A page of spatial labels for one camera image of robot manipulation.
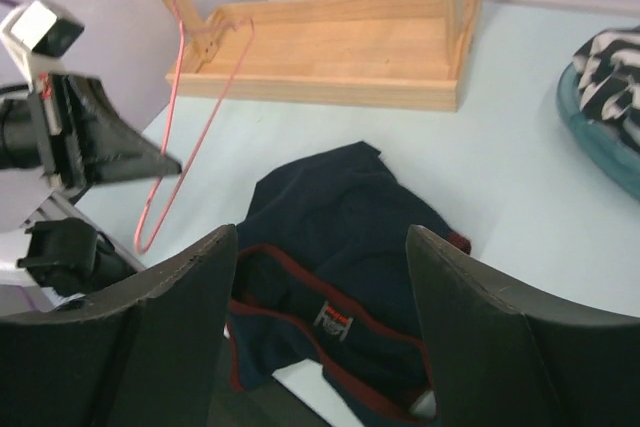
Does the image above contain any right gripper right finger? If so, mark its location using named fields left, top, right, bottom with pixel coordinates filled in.
left=406, top=226, right=639, bottom=426

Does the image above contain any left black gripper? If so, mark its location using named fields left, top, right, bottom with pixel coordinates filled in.
left=27, top=72, right=182, bottom=191

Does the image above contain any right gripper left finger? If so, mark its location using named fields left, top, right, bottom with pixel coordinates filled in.
left=1, top=225, right=237, bottom=426

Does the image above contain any pink wire hanger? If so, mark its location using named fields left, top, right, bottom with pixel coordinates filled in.
left=133, top=0, right=255, bottom=255

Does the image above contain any navy basketball jersey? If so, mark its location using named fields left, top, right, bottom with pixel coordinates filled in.
left=227, top=142, right=471, bottom=426

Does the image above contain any black white striped tank top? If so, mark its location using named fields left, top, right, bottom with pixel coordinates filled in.
left=572, top=27, right=639, bottom=151

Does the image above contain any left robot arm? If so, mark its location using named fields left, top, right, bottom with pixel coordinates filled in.
left=1, top=73, right=182, bottom=297

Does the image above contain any teal plastic basin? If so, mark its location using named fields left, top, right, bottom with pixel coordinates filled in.
left=555, top=64, right=639, bottom=200

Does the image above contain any wooden clothes rack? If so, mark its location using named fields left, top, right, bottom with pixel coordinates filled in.
left=162, top=0, right=482, bottom=111

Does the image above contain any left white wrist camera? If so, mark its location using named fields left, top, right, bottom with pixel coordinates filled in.
left=1, top=0, right=85, bottom=87

